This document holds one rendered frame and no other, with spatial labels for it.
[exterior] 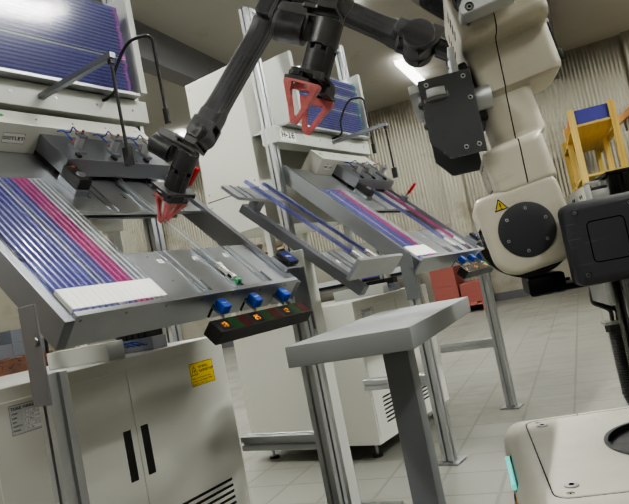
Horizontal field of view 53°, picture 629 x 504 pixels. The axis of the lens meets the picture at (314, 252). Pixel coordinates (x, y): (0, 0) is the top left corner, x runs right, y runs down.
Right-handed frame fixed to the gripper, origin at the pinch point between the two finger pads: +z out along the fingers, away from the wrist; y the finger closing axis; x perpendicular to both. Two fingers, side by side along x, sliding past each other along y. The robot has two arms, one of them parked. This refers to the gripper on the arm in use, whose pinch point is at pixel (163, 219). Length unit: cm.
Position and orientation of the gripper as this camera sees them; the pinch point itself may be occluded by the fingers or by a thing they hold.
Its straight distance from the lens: 167.6
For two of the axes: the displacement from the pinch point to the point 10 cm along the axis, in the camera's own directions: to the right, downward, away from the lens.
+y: -5.6, 0.6, -8.3
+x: 7.2, 5.3, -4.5
